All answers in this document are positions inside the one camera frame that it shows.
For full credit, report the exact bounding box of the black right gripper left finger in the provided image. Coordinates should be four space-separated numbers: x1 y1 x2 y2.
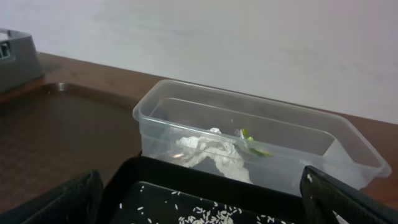
1 170 103 224

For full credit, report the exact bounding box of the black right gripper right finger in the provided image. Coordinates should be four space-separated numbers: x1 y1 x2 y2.
300 166 397 224

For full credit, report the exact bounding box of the green snack wrapper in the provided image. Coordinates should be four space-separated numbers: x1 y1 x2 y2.
234 129 270 157

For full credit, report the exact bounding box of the white tissue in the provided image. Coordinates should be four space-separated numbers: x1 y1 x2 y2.
172 135 252 184

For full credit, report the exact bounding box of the black waste tray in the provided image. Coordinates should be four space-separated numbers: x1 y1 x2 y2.
97 157 306 223

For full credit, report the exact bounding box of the grey dishwasher rack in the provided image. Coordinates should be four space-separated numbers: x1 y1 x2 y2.
1 28 43 93

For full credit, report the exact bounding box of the dark brown serving tray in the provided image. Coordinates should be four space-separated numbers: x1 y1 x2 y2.
1 83 141 212

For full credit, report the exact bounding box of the clear plastic bin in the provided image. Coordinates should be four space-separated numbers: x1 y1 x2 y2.
132 80 392 195

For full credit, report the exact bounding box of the spilled rice pile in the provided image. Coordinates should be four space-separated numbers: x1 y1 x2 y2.
118 185 296 224

